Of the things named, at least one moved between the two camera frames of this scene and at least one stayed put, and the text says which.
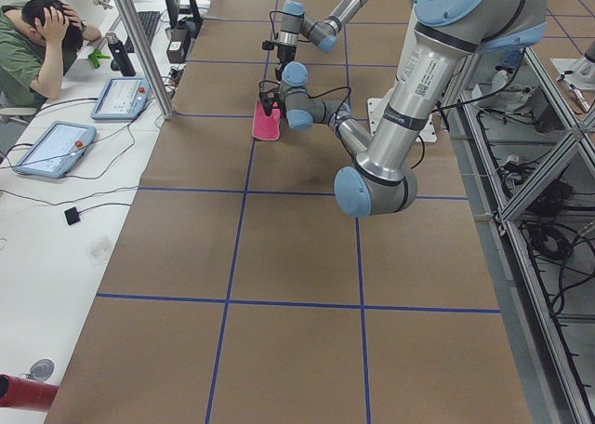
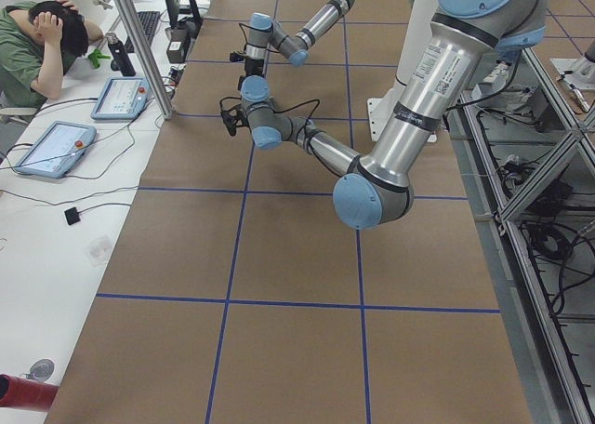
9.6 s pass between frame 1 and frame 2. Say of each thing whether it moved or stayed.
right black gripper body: moved
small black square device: stayed
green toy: stayed
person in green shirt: stayed
